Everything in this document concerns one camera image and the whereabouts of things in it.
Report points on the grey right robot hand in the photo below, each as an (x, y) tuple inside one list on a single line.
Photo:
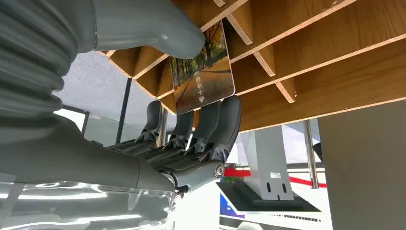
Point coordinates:
[(79, 158)]

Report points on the wooden card rack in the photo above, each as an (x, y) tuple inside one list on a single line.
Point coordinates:
[(317, 63)]

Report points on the thin black pole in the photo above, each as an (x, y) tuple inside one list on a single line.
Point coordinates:
[(123, 111)]

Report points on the ribbed grey right arm sleeve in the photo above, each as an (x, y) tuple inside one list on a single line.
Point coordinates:
[(28, 63)]

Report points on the red barrier belt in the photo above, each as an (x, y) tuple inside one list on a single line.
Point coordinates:
[(238, 173)]

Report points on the black stand base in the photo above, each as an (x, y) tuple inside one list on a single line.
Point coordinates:
[(253, 203)]

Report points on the white stand column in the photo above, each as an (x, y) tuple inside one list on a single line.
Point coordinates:
[(266, 158)]

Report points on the grey panel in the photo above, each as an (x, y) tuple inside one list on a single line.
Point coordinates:
[(364, 168)]

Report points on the chrome barrier post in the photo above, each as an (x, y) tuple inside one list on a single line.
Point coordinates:
[(311, 152)]

